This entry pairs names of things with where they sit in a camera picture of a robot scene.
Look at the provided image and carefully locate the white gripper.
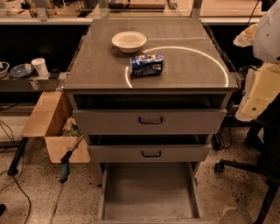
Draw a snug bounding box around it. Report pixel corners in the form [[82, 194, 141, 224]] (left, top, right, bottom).
[[233, 0, 280, 122]]

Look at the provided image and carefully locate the blue pepsi can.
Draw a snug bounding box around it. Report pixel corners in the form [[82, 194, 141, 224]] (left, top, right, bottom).
[[130, 53, 164, 77]]

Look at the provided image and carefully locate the grey drawer cabinet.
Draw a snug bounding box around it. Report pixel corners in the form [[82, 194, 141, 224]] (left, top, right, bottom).
[[64, 18, 237, 224]]

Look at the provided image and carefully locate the grey top drawer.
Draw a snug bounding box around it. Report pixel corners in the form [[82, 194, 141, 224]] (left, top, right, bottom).
[[73, 94, 226, 135]]

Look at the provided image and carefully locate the grey drawer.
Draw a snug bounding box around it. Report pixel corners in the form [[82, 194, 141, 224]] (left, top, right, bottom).
[[73, 94, 226, 135], [88, 135, 211, 163], [97, 163, 204, 224]]

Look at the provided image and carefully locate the grey bottom drawer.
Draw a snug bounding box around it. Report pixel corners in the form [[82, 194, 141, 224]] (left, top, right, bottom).
[[97, 163, 204, 224]]

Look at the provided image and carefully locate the grey middle drawer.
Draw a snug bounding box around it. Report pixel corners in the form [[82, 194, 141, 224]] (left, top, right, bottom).
[[88, 135, 211, 163]]

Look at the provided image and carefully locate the open cardboard box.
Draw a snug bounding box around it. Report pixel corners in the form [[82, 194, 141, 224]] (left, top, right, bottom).
[[22, 91, 81, 163]]

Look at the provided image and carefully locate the white foam cup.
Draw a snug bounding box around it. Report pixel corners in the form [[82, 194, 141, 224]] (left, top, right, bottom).
[[31, 58, 48, 76]]

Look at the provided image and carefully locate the black teal clamp tool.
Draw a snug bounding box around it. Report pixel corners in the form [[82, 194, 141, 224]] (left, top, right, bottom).
[[59, 135, 84, 184]]

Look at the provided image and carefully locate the grey side shelf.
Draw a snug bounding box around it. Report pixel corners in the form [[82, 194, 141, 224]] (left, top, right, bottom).
[[0, 73, 68, 92]]

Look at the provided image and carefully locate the blue grey bowl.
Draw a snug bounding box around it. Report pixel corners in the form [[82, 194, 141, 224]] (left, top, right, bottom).
[[10, 63, 34, 79]]

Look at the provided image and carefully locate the white bowl at edge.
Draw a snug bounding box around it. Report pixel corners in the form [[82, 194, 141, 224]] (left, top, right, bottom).
[[0, 61, 10, 79]]

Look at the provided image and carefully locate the black floor cable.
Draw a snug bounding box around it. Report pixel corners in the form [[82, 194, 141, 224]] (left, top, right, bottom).
[[0, 119, 32, 224]]

